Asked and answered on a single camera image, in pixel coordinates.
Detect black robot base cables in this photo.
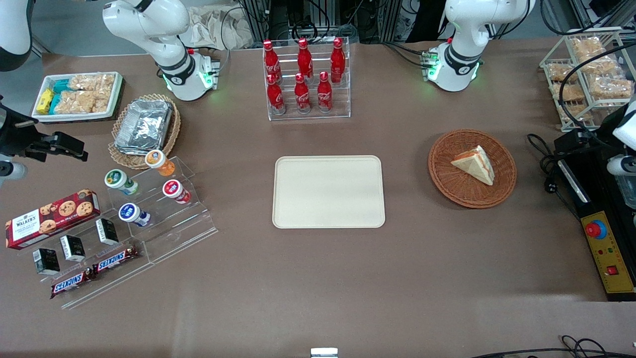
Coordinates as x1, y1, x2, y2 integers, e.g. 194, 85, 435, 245
383, 41, 432, 68

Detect light tan wicker basket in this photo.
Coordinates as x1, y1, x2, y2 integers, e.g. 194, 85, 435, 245
108, 93, 181, 170

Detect cream plastic tray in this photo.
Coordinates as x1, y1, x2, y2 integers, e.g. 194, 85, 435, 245
272, 156, 386, 229

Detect red lid yoghurt cup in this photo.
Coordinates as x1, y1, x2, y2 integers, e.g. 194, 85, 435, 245
162, 179, 191, 204

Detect clear bag of rice crackers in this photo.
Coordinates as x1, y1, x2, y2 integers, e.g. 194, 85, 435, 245
579, 54, 622, 75
55, 90, 111, 114
547, 62, 577, 83
559, 103, 592, 123
553, 82, 584, 102
589, 75, 634, 99
69, 74, 116, 93
570, 37, 604, 57

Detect stack of foil containers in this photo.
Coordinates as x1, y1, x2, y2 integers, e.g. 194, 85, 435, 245
114, 99, 173, 154

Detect red cola bottle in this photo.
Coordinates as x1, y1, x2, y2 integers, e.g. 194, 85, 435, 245
266, 74, 286, 116
294, 73, 312, 114
297, 38, 314, 83
263, 40, 282, 83
317, 71, 333, 113
330, 37, 346, 84

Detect white wire shelf rack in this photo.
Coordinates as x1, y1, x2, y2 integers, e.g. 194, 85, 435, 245
539, 27, 636, 132

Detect crumpled beige cloth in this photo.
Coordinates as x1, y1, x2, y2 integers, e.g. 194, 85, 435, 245
181, 6, 254, 50

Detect green lid yoghurt cup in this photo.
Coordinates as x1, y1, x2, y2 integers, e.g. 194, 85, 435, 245
104, 169, 140, 195

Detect triangle sandwich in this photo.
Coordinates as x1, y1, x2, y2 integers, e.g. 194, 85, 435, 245
451, 145, 495, 186

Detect red Walkers cookie box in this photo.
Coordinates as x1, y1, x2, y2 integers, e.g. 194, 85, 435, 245
5, 189, 101, 250

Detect aluminium equipment rack with cables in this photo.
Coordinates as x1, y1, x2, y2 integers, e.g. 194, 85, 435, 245
238, 0, 403, 45

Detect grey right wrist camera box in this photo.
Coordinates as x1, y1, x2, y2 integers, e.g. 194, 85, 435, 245
0, 162, 28, 182

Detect white rectangular snack tray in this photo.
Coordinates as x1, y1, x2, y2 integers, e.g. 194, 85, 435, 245
31, 72, 124, 123

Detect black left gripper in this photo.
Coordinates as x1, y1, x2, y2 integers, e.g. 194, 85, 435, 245
554, 101, 633, 156

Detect blue lid yoghurt cup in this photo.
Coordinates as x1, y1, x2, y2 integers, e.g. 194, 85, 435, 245
118, 203, 151, 227

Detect brown round wicker basket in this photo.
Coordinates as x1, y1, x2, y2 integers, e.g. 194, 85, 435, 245
428, 129, 517, 209

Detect orange lid yoghurt cup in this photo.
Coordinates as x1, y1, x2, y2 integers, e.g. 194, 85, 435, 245
145, 150, 176, 177

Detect Snickers chocolate bar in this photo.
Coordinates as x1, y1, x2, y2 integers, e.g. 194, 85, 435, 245
50, 269, 96, 299
92, 246, 141, 274

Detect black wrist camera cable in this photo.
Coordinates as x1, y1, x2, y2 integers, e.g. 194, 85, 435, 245
557, 42, 636, 135

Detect black yellow control box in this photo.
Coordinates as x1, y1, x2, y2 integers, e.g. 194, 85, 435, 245
556, 149, 636, 302

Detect thin black cable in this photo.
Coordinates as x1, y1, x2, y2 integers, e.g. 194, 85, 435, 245
470, 336, 636, 358

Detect small black box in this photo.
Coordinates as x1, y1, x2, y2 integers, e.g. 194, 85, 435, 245
33, 248, 61, 275
95, 218, 119, 246
60, 235, 86, 262

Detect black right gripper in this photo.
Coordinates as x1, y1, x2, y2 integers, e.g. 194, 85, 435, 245
0, 97, 89, 163

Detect clear acrylic stepped stand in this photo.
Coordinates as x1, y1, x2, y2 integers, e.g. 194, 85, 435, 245
107, 157, 219, 264
10, 214, 155, 310

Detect clear acrylic bottle rack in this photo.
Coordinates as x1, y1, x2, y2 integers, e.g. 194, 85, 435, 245
262, 37, 351, 121

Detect black power cable with plug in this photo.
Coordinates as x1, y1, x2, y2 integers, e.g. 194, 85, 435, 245
527, 133, 561, 195

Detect clear plastic container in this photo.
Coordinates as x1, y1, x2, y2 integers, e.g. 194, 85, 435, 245
618, 175, 636, 209

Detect yellow snack packet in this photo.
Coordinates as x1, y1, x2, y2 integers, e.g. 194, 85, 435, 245
36, 89, 54, 115

